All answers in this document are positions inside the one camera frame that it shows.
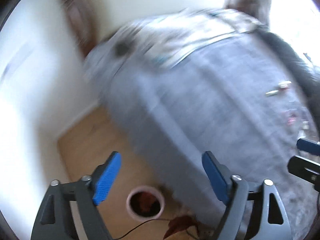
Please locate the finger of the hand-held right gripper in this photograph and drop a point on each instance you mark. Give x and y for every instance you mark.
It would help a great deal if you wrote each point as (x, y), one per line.
(303, 167)
(308, 146)

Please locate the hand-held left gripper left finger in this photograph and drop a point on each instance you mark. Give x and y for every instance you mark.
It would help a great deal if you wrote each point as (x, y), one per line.
(106, 180)

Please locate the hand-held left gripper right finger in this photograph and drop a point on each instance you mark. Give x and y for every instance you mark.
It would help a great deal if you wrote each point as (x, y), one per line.
(215, 177)

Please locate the pink round bin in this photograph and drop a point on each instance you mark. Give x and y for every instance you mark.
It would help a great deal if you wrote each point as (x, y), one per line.
(131, 206)

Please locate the small pink wrapper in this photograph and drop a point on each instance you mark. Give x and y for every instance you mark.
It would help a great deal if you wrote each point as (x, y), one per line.
(292, 120)

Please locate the dark red cloth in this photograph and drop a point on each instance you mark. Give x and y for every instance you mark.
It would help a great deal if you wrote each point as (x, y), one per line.
(178, 223)

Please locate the small yellow wrapper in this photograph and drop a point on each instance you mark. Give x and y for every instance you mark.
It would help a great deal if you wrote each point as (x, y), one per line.
(272, 92)

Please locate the small red white wrapper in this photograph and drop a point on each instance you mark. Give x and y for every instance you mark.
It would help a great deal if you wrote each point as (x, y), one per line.
(284, 85)

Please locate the grey plush blanket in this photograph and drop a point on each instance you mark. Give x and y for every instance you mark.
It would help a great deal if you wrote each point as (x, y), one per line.
(200, 110)

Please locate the wooden bed frame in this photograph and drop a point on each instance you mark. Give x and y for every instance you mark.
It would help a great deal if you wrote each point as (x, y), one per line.
(77, 17)

